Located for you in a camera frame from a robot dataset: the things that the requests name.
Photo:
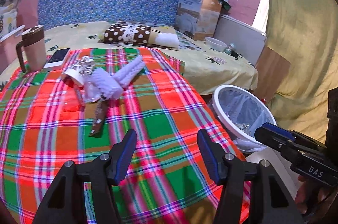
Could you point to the brown lidded mug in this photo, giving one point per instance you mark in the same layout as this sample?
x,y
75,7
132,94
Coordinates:
x,y
33,44

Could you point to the plaid tablecloth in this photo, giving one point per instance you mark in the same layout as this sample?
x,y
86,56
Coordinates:
x,y
43,125

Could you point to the yellow bed sheet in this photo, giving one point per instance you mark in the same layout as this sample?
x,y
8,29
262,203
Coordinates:
x,y
204,68

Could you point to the small green jar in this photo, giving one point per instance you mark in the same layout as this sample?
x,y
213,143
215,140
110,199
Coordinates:
x,y
229,49

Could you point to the white trash bin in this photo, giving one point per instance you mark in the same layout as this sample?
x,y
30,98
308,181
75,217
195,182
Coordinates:
x,y
240,113

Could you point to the pineapple print bedding pile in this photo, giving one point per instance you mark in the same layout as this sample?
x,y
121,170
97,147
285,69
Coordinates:
x,y
9,12

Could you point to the wooden board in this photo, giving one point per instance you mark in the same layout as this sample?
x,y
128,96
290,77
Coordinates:
x,y
272,69

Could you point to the white plastic bowl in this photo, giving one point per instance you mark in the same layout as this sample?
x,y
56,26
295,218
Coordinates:
x,y
215,44

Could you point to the printed paper bag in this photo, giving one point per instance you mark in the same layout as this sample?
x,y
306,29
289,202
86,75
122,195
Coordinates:
x,y
198,18

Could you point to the yellow curtain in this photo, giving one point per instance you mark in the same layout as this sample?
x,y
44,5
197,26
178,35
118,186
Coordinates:
x,y
304,32

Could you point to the patterned paper cup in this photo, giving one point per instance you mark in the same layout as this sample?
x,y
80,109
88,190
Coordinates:
x,y
79,71

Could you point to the white smartphone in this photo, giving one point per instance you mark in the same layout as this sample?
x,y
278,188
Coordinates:
x,y
57,60

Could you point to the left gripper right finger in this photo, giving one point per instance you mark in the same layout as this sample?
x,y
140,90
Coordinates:
x,y
213,156

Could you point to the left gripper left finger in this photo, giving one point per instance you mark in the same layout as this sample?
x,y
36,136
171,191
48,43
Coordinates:
x,y
120,157

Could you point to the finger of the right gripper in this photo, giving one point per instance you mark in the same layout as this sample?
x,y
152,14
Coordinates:
x,y
277,130

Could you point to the right hand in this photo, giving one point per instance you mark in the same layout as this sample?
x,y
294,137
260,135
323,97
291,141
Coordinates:
x,y
325,196

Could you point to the brown polka dot pillow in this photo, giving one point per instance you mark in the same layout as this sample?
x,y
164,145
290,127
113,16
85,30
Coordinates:
x,y
140,34

